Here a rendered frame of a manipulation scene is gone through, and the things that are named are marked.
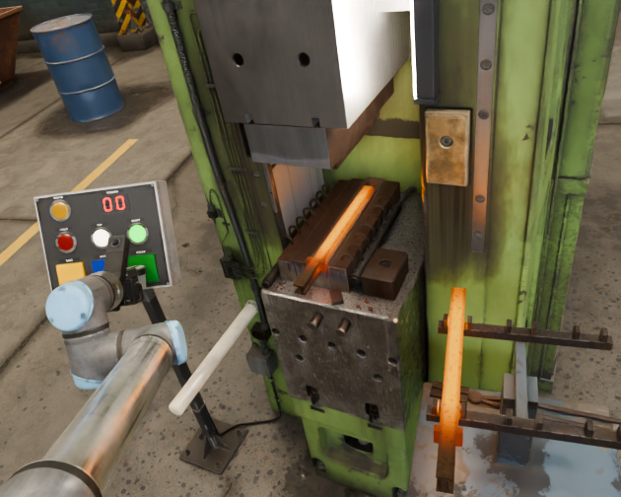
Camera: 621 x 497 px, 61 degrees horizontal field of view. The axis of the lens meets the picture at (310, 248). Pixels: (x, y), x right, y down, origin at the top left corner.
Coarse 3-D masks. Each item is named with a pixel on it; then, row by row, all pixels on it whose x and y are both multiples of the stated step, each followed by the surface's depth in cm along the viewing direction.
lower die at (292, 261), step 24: (336, 192) 162; (384, 192) 155; (312, 216) 153; (336, 216) 150; (360, 216) 147; (312, 240) 142; (360, 240) 139; (288, 264) 138; (336, 264) 132; (336, 288) 136
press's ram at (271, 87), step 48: (240, 0) 99; (288, 0) 95; (336, 0) 93; (384, 0) 106; (240, 48) 105; (288, 48) 101; (336, 48) 96; (384, 48) 117; (240, 96) 112; (288, 96) 107; (336, 96) 102
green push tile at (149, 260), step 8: (128, 256) 140; (136, 256) 140; (144, 256) 140; (152, 256) 139; (128, 264) 140; (136, 264) 140; (144, 264) 140; (152, 264) 140; (152, 272) 140; (152, 280) 140
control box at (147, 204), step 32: (96, 192) 139; (128, 192) 138; (160, 192) 140; (64, 224) 141; (96, 224) 140; (128, 224) 140; (160, 224) 139; (64, 256) 142; (96, 256) 141; (160, 256) 140
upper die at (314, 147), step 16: (384, 96) 136; (368, 112) 128; (256, 128) 116; (272, 128) 114; (288, 128) 112; (304, 128) 110; (320, 128) 108; (336, 128) 113; (352, 128) 120; (256, 144) 118; (272, 144) 116; (288, 144) 115; (304, 144) 113; (320, 144) 111; (336, 144) 114; (256, 160) 121; (272, 160) 119; (288, 160) 117; (304, 160) 115; (320, 160) 113; (336, 160) 115
